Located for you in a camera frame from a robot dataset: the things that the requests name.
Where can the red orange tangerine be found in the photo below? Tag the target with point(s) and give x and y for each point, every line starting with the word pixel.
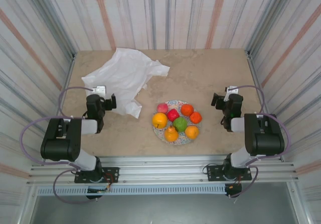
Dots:
pixel 187 110
pixel 196 117

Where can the white plastic bag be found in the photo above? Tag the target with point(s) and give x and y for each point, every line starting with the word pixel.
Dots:
pixel 120 70

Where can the light orange round fruit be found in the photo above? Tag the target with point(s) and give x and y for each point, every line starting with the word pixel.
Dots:
pixel 192 132

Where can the green fruit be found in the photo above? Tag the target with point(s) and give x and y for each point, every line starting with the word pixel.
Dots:
pixel 180 124

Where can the crimson red fruit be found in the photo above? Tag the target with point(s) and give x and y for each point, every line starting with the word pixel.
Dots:
pixel 172 115

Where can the pink red peach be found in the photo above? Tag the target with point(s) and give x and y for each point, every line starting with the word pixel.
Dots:
pixel 162 108

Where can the yellow orange apple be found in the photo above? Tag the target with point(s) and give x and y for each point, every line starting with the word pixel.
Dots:
pixel 159 120

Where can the orange pear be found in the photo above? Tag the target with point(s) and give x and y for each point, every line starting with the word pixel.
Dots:
pixel 171 134

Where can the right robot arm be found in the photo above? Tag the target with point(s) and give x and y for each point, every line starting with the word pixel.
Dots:
pixel 263 138

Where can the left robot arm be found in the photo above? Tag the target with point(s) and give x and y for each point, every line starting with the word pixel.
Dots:
pixel 57 146

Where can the colourful patterned plate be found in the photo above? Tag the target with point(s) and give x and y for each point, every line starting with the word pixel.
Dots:
pixel 180 141

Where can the black connector box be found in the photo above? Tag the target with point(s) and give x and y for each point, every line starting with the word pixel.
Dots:
pixel 233 190

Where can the small circuit board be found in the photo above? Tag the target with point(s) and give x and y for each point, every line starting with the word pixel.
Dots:
pixel 99 190

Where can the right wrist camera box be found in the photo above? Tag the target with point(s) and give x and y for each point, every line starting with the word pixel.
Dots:
pixel 232 90

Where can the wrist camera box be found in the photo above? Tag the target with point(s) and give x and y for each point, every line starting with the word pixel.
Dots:
pixel 232 90
pixel 100 90

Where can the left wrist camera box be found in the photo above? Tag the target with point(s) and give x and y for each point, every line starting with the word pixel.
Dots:
pixel 100 90

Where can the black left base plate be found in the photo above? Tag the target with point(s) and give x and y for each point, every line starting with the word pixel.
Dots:
pixel 113 171

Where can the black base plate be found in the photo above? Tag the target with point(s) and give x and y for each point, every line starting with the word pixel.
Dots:
pixel 213 171
pixel 113 171

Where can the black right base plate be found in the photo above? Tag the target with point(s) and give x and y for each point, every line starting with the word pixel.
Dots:
pixel 213 171

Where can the aluminium rail frame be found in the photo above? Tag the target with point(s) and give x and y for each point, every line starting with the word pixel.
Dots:
pixel 160 168

